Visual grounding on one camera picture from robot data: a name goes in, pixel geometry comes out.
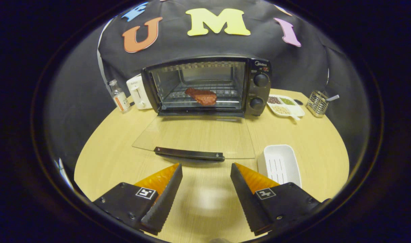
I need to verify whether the white divided spice plate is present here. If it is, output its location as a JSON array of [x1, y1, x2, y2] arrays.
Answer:
[[267, 95, 305, 121]]

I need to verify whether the metal mesh utensil holder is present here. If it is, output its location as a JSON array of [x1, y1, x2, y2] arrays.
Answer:
[[306, 90, 329, 117]]

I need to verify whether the brown meat steak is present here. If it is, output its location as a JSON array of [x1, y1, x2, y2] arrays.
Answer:
[[185, 88, 217, 106]]

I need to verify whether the white rectangular plastic tray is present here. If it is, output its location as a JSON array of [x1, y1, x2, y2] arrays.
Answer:
[[257, 145, 302, 188]]

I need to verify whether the clear bottle with orange label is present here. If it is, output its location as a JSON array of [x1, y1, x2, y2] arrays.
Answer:
[[109, 79, 131, 113]]

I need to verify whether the white bread toaster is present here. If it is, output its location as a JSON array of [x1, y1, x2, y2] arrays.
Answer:
[[126, 74, 153, 110]]

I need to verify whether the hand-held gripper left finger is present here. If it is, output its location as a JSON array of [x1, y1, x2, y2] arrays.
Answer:
[[93, 163, 183, 236]]

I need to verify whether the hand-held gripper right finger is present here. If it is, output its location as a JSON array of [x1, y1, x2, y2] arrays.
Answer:
[[230, 163, 331, 236]]

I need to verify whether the black toaster oven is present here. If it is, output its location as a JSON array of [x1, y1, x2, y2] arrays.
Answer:
[[132, 56, 272, 162]]

